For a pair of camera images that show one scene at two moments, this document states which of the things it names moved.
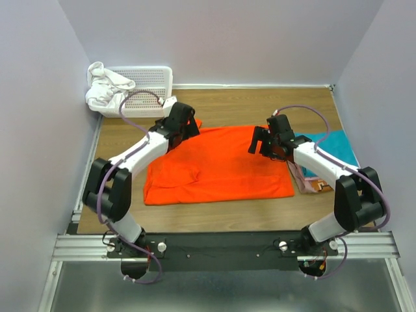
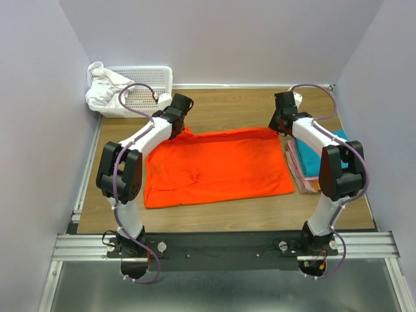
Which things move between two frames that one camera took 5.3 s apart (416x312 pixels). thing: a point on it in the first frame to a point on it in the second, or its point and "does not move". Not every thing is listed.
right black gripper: x=260 y=133 to x=273 y=126
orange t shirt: x=215 y=166 does not move
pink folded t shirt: x=307 y=184 does not move
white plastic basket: x=156 y=79 does not move
